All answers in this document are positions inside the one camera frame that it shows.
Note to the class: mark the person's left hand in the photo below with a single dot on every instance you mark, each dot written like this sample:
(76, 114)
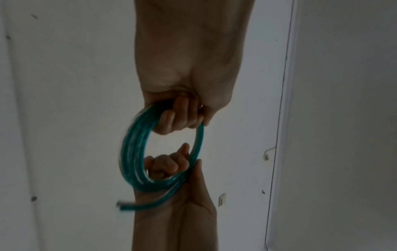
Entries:
(189, 49)

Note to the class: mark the person's right hand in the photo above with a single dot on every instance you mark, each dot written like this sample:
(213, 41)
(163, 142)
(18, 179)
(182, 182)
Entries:
(192, 206)

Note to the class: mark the clear green striped tube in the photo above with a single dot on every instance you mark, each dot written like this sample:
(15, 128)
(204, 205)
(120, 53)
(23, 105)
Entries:
(130, 152)

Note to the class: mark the white wall socket box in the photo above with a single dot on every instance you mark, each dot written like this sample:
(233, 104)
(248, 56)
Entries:
(222, 199)

